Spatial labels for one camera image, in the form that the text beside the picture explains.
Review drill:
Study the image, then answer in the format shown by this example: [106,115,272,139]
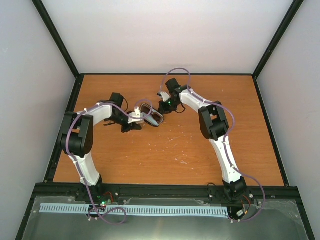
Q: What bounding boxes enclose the brown sunglasses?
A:
[139,102,165,126]

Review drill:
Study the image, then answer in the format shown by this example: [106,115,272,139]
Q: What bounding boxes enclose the light blue cleaning cloth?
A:
[144,115,160,127]

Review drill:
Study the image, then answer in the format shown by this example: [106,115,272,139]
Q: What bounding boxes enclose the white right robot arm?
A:
[157,78,247,201]

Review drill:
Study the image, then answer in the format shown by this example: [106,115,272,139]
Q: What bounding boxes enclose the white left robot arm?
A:
[57,92,151,202]

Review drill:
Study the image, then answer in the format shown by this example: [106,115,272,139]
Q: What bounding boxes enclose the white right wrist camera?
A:
[157,91,171,102]

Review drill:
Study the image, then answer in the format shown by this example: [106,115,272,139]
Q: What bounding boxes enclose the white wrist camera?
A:
[157,91,171,102]
[127,106,144,124]

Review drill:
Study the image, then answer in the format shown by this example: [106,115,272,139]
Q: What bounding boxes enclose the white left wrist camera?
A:
[127,106,144,124]

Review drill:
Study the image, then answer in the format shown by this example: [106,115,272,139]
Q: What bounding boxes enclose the light blue cable duct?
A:
[38,203,228,218]

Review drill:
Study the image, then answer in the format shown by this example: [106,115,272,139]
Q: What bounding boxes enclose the black aluminium frame rail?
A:
[32,182,300,203]

